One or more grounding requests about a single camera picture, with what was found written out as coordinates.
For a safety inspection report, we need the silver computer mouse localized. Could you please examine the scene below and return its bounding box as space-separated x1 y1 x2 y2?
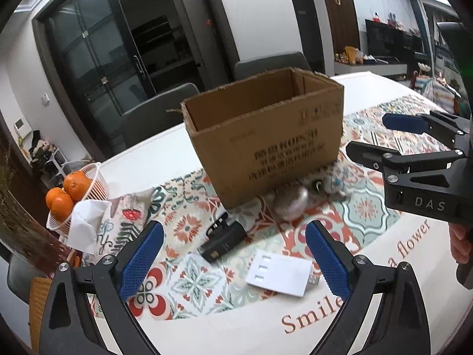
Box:
273 185 310 222

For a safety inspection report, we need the black bike light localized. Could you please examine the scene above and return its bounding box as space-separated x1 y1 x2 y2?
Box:
197 212 247 263

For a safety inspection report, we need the person's right hand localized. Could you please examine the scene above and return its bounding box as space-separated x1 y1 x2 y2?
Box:
449 224 472 264

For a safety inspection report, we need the small white patterned object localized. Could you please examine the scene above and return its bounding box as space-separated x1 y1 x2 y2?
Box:
311 172 349 200

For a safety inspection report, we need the woven yellow placemat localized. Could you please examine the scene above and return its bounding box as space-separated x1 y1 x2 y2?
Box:
29 277 52 354

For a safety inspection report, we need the black tv cabinet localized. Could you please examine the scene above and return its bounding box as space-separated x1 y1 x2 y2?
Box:
365 19 426 63

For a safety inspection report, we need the white tissue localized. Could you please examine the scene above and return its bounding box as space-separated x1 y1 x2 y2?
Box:
67 200 111 254

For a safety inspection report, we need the white rectangular power adapter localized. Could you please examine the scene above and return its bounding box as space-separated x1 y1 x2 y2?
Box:
245 250 312 297

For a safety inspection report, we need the orange fruit front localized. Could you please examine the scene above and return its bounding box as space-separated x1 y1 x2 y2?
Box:
46 188 74 222

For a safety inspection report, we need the orange fruit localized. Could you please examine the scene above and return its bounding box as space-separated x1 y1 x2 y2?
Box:
63 171 91 202
46 188 74 222

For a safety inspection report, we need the floral fabric tissue cover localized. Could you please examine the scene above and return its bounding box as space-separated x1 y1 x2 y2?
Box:
88 188 155 264

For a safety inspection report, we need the brown cardboard box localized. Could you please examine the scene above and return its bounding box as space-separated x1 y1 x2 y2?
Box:
181 68 344 208

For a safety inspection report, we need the white plastic fruit basket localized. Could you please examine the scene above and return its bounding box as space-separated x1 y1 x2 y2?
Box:
45 163 109 236

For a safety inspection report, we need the orange fruit back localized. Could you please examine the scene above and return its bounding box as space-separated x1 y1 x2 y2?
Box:
63 171 91 202

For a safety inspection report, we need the brown wooden door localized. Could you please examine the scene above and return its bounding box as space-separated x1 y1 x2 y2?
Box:
325 0 360 54

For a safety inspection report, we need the dark grey chair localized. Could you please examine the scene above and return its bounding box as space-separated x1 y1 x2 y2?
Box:
234 51 311 80
121 83 200 148

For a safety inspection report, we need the patterned table runner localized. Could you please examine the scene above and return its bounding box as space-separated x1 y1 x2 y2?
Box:
84 94 456 321

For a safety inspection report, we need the white shelf with clutter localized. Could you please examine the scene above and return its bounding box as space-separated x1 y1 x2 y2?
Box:
29 130 67 188

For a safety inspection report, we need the dark glass sliding door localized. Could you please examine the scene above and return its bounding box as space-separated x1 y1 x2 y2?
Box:
32 0 237 160

